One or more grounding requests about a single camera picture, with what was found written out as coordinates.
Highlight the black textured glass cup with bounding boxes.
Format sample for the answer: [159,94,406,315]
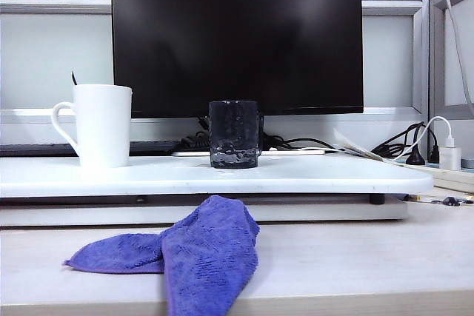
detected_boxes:
[207,100,264,169]

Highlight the white raised platform board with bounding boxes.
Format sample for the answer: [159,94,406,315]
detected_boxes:
[0,152,435,198]

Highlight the black computer monitor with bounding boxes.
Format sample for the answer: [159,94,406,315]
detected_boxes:
[110,0,364,119]

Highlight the white platform base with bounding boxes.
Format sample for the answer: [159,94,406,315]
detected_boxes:
[0,195,410,228]

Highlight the stack of papers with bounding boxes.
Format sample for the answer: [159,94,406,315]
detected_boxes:
[333,127,390,164]

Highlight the purple microfiber cloth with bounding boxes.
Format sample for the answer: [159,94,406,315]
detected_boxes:
[61,194,261,316]

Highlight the white ceramic mug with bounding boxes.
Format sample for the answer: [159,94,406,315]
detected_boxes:
[51,83,133,168]

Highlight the round black power plug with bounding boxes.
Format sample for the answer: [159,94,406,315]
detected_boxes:
[405,144,427,166]

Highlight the black keyboard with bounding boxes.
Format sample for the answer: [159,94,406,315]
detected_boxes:
[0,140,184,157]

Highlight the white USB charger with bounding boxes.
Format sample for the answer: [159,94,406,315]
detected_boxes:
[439,137,462,171]

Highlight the small black clip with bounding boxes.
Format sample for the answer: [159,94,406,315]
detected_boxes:
[430,196,464,208]

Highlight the white power strip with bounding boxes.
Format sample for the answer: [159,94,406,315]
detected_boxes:
[393,160,474,194]

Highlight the black monitor cables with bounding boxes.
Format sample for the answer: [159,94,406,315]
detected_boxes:
[180,115,336,155]

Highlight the black power cable bundle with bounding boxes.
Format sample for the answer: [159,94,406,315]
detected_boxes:
[370,121,427,163]

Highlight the grey back partition frame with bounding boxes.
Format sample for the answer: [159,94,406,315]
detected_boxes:
[0,0,431,125]

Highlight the thin white charging cable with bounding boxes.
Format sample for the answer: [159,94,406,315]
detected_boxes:
[392,115,455,164]

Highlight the grey side partition frame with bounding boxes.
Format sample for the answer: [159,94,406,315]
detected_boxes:
[428,0,474,121]

